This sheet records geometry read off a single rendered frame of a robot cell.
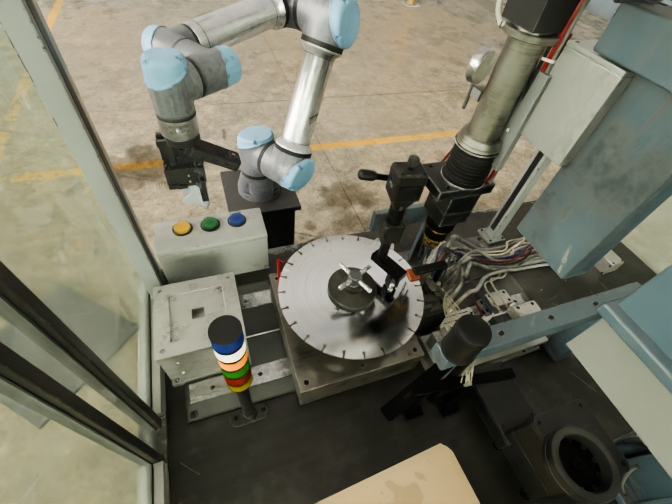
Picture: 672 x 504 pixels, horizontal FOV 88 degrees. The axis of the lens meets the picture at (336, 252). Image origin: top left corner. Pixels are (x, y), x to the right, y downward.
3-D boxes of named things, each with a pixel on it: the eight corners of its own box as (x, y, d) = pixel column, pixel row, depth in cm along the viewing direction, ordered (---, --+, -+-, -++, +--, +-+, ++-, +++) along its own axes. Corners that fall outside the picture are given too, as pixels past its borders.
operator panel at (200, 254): (169, 288, 97) (154, 253, 85) (168, 258, 103) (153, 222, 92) (269, 268, 105) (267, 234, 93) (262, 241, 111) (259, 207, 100)
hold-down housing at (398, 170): (377, 247, 71) (402, 166, 56) (372, 231, 74) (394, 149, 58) (403, 246, 72) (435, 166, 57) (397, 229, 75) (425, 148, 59)
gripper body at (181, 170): (169, 172, 82) (154, 125, 73) (207, 168, 85) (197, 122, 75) (170, 193, 78) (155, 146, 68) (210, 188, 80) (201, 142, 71)
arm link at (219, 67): (205, 32, 73) (159, 44, 67) (244, 49, 69) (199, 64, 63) (211, 71, 79) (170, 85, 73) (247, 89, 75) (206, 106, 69)
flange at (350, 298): (342, 261, 83) (343, 255, 82) (383, 283, 81) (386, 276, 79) (318, 294, 77) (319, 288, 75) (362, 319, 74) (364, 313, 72)
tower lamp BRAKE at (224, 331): (213, 358, 47) (209, 349, 45) (209, 329, 50) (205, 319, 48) (246, 349, 49) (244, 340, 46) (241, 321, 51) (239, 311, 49)
